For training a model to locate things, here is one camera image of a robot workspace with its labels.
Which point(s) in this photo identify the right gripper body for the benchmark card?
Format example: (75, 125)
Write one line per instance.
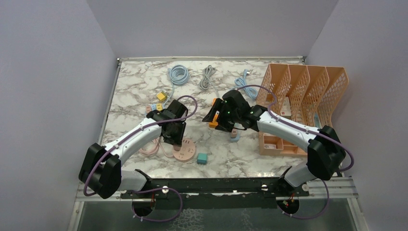
(228, 118)

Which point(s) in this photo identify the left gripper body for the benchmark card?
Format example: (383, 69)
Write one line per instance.
(175, 137)

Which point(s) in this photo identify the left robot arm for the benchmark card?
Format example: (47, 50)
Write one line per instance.
(101, 168)

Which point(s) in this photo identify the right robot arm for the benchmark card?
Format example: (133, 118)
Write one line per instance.
(324, 150)

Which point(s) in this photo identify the teal plug adapter front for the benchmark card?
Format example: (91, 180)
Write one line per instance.
(202, 158)

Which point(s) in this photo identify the orange power strip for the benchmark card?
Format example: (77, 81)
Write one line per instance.
(214, 122)

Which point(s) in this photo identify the pink round power strip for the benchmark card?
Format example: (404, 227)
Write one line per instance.
(186, 151)

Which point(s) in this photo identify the blue long power strip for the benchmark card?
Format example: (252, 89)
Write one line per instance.
(236, 139)

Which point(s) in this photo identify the blue round power strip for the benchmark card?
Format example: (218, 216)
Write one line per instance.
(153, 106)

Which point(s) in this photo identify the orange plastic file rack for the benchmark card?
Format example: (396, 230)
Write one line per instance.
(305, 94)

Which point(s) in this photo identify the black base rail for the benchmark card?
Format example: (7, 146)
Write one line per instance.
(222, 193)

